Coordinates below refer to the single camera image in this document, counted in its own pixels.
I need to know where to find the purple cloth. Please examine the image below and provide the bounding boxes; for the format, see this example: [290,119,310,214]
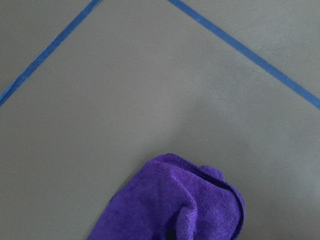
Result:
[88,153,245,240]

